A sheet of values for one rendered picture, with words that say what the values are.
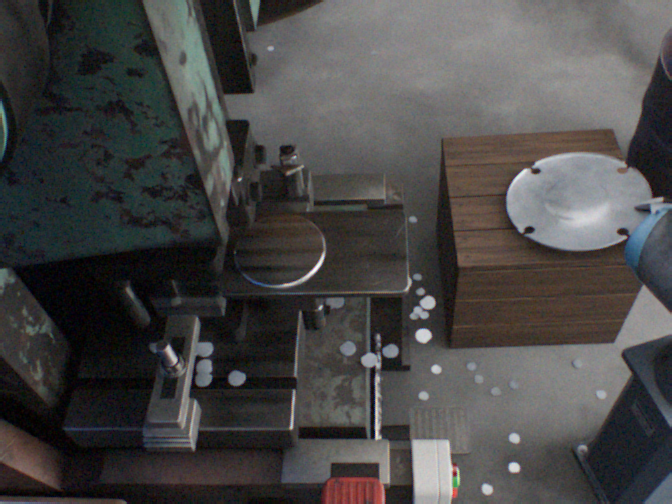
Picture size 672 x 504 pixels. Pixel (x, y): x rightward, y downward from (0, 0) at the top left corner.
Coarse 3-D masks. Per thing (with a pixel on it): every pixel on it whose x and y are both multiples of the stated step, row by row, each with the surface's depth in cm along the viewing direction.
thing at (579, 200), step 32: (544, 160) 158; (576, 160) 156; (608, 160) 153; (512, 192) 154; (544, 192) 151; (576, 192) 148; (608, 192) 147; (640, 192) 145; (544, 224) 145; (576, 224) 143; (608, 224) 141
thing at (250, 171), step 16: (192, 0) 70; (208, 48) 75; (224, 112) 82; (240, 128) 82; (240, 144) 80; (256, 144) 85; (240, 160) 79; (256, 160) 84; (256, 176) 86; (240, 192) 78; (256, 192) 80; (240, 208) 80; (224, 224) 81; (240, 224) 83; (208, 240) 81; (224, 240) 82
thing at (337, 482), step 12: (336, 480) 78; (348, 480) 78; (360, 480) 78; (372, 480) 77; (324, 492) 77; (336, 492) 77; (348, 492) 77; (360, 492) 77; (372, 492) 77; (384, 492) 77
